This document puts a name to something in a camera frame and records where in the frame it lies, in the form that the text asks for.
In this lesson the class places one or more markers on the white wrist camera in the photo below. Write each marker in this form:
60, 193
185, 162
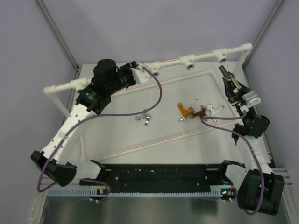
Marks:
249, 100
141, 73

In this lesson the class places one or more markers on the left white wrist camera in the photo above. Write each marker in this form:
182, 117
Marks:
141, 73

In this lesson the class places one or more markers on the brown red faucet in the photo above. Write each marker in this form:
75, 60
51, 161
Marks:
201, 113

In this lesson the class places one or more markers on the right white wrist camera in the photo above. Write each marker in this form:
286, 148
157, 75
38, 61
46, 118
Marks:
249, 100

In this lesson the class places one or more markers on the white work board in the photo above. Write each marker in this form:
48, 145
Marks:
161, 135

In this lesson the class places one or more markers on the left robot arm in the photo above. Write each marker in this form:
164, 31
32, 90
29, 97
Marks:
53, 159

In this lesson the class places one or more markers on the orange gold faucet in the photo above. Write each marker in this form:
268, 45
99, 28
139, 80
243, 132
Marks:
185, 112

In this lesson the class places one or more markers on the chrome silver faucet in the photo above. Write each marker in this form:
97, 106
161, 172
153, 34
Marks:
144, 116

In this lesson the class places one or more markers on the white faucet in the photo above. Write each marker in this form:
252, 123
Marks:
212, 111

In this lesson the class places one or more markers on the grey slotted cable duct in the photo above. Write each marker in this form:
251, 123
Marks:
218, 191

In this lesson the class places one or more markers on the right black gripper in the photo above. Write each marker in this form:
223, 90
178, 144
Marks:
235, 98

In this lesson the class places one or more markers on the white PVC pipe frame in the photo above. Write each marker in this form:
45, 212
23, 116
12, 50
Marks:
147, 93

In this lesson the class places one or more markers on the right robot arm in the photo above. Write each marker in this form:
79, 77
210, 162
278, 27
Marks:
259, 189

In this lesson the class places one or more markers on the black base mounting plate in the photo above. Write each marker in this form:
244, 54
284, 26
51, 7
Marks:
163, 178

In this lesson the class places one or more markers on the dark grey faucet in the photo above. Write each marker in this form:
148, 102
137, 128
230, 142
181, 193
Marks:
229, 76

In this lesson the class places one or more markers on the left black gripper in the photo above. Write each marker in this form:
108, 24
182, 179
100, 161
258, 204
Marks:
126, 67

